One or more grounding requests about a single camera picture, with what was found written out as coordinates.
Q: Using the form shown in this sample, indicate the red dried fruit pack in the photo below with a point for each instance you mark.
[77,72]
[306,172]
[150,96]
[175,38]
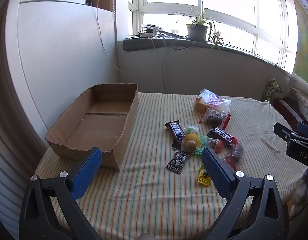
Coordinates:
[235,153]

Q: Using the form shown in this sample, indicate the small pale green candy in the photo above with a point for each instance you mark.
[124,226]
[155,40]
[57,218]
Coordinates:
[190,129]

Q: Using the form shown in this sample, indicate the packaged sliced bread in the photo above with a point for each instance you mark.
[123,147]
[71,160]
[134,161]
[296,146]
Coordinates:
[206,98]

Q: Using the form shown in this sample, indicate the small hanging plant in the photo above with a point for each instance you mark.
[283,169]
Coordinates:
[214,37]

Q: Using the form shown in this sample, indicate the brown ball candy yellow wrapper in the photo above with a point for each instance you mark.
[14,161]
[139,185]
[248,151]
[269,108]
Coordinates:
[191,137]

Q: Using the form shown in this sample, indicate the green snack packet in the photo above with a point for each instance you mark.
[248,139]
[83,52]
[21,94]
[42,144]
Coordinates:
[202,143]

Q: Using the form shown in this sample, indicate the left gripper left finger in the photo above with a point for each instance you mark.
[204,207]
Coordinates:
[50,209]

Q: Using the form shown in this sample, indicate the Snickers bar English label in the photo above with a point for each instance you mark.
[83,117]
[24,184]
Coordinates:
[176,132]

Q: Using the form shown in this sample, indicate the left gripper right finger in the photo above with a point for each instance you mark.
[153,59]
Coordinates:
[253,210]

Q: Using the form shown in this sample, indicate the white refrigerator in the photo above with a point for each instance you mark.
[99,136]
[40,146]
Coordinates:
[56,49]

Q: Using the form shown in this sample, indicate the Snickers bar Chinese label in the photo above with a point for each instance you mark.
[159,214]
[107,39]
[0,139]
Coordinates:
[227,139]

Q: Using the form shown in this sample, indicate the brown ball candy pink wrapper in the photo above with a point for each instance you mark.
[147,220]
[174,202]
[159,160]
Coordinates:
[189,146]

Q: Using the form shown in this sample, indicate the brown cardboard box tray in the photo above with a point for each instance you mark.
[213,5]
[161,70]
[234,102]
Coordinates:
[102,116]

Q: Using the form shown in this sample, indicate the dark cake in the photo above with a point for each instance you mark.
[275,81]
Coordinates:
[214,118]

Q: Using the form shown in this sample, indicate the striped tablecloth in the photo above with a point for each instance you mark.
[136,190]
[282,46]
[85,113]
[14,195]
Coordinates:
[168,194]

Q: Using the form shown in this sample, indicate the black patterned snack packet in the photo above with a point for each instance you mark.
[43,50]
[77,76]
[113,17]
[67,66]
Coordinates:
[177,163]

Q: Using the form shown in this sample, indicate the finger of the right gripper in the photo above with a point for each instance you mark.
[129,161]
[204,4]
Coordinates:
[302,129]
[284,133]

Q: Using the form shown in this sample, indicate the white power strip with adapters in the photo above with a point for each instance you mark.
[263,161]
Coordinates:
[149,31]

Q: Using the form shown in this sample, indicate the potted spider plant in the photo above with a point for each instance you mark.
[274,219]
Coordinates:
[201,24]

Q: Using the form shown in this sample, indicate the green tissue pack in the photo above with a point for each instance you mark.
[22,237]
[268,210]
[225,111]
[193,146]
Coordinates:
[272,92]

